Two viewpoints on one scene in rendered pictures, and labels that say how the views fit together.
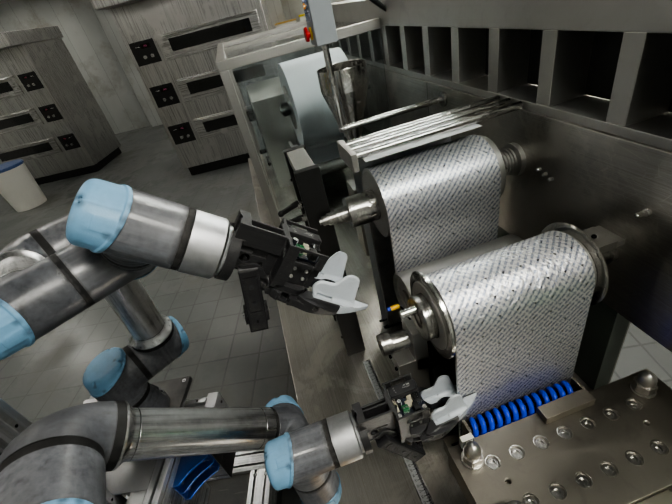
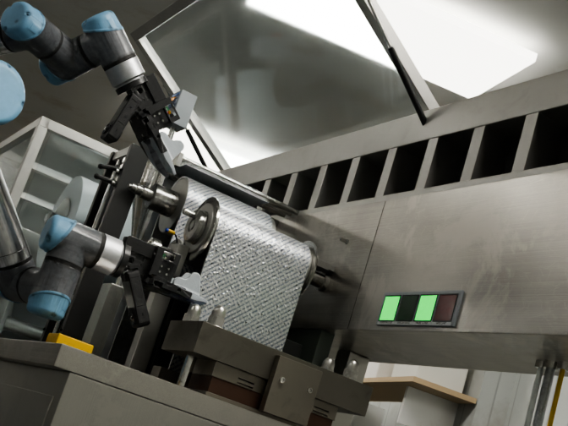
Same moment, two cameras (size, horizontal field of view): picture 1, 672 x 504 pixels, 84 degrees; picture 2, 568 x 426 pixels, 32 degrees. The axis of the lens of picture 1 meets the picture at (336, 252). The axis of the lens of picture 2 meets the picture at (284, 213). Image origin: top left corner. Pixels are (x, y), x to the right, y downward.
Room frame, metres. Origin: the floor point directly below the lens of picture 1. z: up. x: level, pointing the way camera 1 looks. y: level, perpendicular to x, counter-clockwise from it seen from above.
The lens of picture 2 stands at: (-1.63, 0.40, 0.78)
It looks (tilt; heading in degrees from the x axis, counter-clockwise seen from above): 15 degrees up; 341
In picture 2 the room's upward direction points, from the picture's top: 18 degrees clockwise
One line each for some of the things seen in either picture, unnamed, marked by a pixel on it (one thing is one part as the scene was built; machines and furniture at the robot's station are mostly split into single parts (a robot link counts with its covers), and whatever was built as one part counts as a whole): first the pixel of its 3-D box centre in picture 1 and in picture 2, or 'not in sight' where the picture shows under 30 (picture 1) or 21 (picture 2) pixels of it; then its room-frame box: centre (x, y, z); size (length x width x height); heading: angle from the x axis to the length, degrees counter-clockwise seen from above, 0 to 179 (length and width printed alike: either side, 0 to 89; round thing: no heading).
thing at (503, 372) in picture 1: (519, 368); (243, 309); (0.37, -0.26, 1.11); 0.23 x 0.01 x 0.18; 97
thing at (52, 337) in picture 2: not in sight; (68, 345); (0.23, 0.09, 0.91); 0.07 x 0.07 x 0.02; 7
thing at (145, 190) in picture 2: (333, 217); (139, 190); (0.66, -0.01, 1.33); 0.06 x 0.03 x 0.03; 97
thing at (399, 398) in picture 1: (391, 416); (144, 266); (0.35, -0.02, 1.12); 0.12 x 0.08 x 0.09; 97
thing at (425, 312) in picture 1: (423, 316); (195, 226); (0.42, -0.11, 1.25); 0.07 x 0.02 x 0.07; 7
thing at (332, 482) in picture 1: (312, 473); (49, 288); (0.34, 0.14, 1.01); 0.11 x 0.08 x 0.11; 22
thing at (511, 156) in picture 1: (500, 163); not in sight; (0.70, -0.39, 1.33); 0.07 x 0.07 x 0.07; 7
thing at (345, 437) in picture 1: (346, 434); (107, 255); (0.34, 0.06, 1.11); 0.08 x 0.05 x 0.08; 7
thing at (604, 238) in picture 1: (596, 239); (319, 264); (0.46, -0.42, 1.28); 0.06 x 0.05 x 0.02; 97
